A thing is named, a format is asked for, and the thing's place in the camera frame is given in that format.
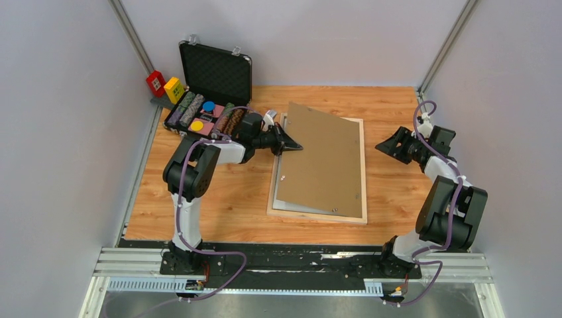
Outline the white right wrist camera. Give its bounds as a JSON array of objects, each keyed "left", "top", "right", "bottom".
[{"left": 416, "top": 113, "right": 433, "bottom": 138}]

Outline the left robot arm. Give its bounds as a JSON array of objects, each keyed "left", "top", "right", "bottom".
[{"left": 160, "top": 111, "right": 303, "bottom": 274}]

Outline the yellow toy house block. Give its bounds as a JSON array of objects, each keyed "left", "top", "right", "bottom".
[{"left": 164, "top": 77, "right": 185, "bottom": 105}]

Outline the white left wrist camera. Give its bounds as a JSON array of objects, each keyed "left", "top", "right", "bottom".
[{"left": 262, "top": 109, "right": 278, "bottom": 131}]

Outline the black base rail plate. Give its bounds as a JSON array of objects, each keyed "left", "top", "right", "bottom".
[{"left": 160, "top": 242, "right": 422, "bottom": 291}]

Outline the blue round chip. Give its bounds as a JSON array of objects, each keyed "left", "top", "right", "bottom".
[{"left": 202, "top": 101, "right": 215, "bottom": 113}]

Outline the light wooden picture frame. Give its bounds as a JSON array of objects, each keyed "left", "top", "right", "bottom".
[{"left": 266, "top": 113, "right": 368, "bottom": 225}]

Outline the black poker chip case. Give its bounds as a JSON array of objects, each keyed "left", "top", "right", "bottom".
[{"left": 163, "top": 34, "right": 252, "bottom": 138}]

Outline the black and white photo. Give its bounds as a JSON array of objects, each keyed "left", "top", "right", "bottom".
[{"left": 266, "top": 117, "right": 368, "bottom": 225}]

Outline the brown backing board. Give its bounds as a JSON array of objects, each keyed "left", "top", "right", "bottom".
[{"left": 275, "top": 101, "right": 363, "bottom": 219}]

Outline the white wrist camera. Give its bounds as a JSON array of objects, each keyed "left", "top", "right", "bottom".
[
  {"left": 416, "top": 113, "right": 433, "bottom": 138},
  {"left": 262, "top": 109, "right": 278, "bottom": 131}
]

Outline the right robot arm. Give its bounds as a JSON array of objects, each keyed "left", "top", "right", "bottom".
[{"left": 375, "top": 126, "right": 488, "bottom": 278}]

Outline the yellow round chip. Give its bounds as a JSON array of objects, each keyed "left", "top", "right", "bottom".
[{"left": 189, "top": 120, "right": 205, "bottom": 132}]

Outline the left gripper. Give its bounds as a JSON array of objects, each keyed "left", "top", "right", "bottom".
[{"left": 253, "top": 123, "right": 304, "bottom": 157}]

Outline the red toy house block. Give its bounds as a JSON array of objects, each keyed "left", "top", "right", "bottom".
[{"left": 145, "top": 70, "right": 166, "bottom": 97}]

